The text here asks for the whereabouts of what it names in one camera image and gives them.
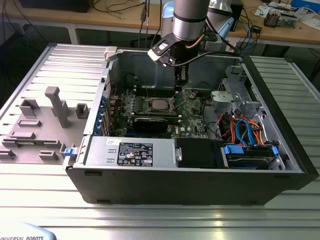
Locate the metal locking lever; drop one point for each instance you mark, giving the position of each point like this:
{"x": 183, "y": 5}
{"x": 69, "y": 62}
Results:
{"x": 147, "y": 92}

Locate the silver CPU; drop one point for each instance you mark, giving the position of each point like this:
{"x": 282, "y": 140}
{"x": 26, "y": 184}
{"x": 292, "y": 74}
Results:
{"x": 160, "y": 104}

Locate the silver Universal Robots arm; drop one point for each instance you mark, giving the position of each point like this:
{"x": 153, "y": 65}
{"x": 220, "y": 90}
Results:
{"x": 190, "y": 20}

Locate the CPU socket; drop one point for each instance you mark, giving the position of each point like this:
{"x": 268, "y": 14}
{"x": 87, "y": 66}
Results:
{"x": 149, "y": 106}

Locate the round coin battery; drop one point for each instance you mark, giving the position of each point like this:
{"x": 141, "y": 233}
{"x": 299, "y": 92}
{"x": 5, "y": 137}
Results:
{"x": 193, "y": 94}

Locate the silver drive cage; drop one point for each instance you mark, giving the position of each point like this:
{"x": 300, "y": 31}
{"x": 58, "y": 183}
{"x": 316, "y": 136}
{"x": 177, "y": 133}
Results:
{"x": 221, "y": 97}

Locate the green motherboard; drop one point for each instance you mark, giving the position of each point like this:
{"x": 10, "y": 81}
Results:
{"x": 192, "y": 120}

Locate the black graphics card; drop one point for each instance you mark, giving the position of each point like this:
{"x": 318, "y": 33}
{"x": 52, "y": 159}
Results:
{"x": 145, "y": 126}

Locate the small black box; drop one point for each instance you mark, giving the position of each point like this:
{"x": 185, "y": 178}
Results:
{"x": 257, "y": 29}

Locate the printed white paper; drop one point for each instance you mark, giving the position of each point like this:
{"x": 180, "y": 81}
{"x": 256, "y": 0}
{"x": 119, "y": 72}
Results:
{"x": 262, "y": 11}

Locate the black copper heatsink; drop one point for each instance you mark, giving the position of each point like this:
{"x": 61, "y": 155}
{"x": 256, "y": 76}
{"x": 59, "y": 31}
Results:
{"x": 271, "y": 20}

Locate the black optical drive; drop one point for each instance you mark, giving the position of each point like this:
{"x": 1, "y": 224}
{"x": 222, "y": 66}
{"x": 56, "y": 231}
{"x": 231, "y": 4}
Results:
{"x": 197, "y": 152}

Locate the wooden desk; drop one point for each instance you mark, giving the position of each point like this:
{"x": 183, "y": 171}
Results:
{"x": 287, "y": 33}

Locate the hard disk in blue carrier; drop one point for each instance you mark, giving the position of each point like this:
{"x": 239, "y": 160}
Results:
{"x": 233, "y": 150}

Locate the grey electronic device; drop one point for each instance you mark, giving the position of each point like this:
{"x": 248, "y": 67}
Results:
{"x": 287, "y": 20}

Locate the silver power supply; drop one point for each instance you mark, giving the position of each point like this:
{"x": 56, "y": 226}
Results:
{"x": 100, "y": 152}

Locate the black PC case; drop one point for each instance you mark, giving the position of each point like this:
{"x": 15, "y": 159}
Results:
{"x": 175, "y": 185}

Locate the black monitor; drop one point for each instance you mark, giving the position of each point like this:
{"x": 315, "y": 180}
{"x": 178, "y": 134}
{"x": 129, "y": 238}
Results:
{"x": 55, "y": 5}

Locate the blue box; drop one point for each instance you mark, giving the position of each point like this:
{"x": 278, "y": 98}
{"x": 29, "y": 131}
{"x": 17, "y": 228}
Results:
{"x": 305, "y": 3}

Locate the white paper sheet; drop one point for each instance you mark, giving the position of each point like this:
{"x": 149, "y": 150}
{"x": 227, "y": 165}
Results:
{"x": 312, "y": 22}

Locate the blue case latch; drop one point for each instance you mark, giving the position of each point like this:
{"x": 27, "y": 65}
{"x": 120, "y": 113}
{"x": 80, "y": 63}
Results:
{"x": 69, "y": 152}

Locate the grey parts rack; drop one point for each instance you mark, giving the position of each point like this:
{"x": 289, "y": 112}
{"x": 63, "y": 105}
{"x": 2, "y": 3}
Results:
{"x": 47, "y": 125}

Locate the green RAM stick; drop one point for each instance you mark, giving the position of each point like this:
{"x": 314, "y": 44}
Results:
{"x": 32, "y": 143}

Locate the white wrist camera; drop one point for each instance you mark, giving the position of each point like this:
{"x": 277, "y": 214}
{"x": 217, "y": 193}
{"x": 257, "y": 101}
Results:
{"x": 153, "y": 55}

